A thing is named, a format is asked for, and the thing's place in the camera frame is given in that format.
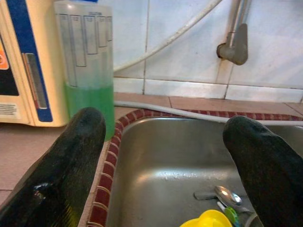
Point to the steel spoon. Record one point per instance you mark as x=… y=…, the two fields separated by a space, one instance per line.
x=227 y=195

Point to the stainless steel sink basin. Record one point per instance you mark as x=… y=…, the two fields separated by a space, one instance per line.
x=165 y=165

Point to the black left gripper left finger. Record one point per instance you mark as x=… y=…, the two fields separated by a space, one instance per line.
x=54 y=179

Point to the green soap bottle blue cap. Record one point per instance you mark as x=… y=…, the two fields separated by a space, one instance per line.
x=90 y=99

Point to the green white plastic utensil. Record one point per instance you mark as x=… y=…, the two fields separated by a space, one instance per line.
x=230 y=212

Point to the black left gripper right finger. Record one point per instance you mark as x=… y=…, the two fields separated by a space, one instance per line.
x=272 y=179

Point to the yellow plastic cup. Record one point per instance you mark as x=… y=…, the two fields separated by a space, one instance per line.
x=208 y=220

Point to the cream water ionizer appliance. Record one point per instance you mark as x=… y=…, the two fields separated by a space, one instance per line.
x=23 y=47

